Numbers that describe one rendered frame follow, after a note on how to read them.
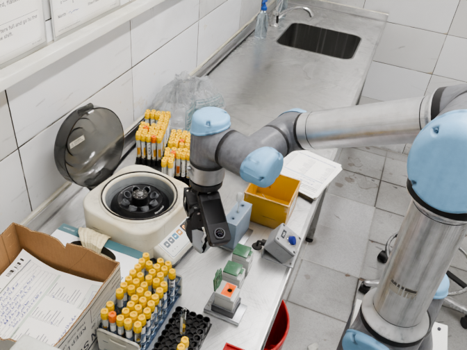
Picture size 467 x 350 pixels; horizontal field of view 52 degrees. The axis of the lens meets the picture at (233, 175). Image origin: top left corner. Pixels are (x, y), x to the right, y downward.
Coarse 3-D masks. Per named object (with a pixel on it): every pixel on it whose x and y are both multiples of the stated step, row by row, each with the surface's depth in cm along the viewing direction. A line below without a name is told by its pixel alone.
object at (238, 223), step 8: (232, 208) 127; (240, 208) 128; (248, 208) 128; (232, 216) 125; (240, 216) 125; (248, 216) 130; (232, 224) 123; (240, 224) 126; (248, 224) 133; (232, 232) 124; (240, 232) 128; (248, 232) 134; (232, 240) 126; (240, 240) 131; (224, 248) 129; (232, 248) 127
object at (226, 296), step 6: (222, 282) 110; (222, 288) 109; (228, 288) 109; (234, 288) 109; (216, 294) 108; (222, 294) 107; (228, 294) 107; (234, 294) 108; (216, 300) 109; (222, 300) 108; (228, 300) 107; (234, 300) 107; (222, 306) 109; (228, 306) 109; (234, 306) 110
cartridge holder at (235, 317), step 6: (210, 300) 113; (240, 300) 112; (204, 306) 112; (210, 306) 112; (216, 306) 110; (240, 306) 113; (246, 306) 113; (210, 312) 111; (216, 312) 111; (222, 312) 110; (228, 312) 109; (234, 312) 110; (240, 312) 111; (222, 318) 111; (228, 318) 110; (234, 318) 110; (240, 318) 110
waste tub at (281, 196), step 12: (276, 180) 143; (288, 180) 141; (300, 180) 140; (252, 192) 143; (264, 192) 147; (276, 192) 146; (288, 192) 144; (252, 204) 135; (264, 204) 133; (276, 204) 131; (288, 204) 131; (252, 216) 137; (264, 216) 135; (276, 216) 134; (288, 216) 137
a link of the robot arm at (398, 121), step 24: (432, 96) 73; (456, 96) 68; (288, 120) 94; (312, 120) 89; (336, 120) 85; (360, 120) 82; (384, 120) 79; (408, 120) 76; (288, 144) 92; (312, 144) 91; (336, 144) 87; (360, 144) 85; (384, 144) 82
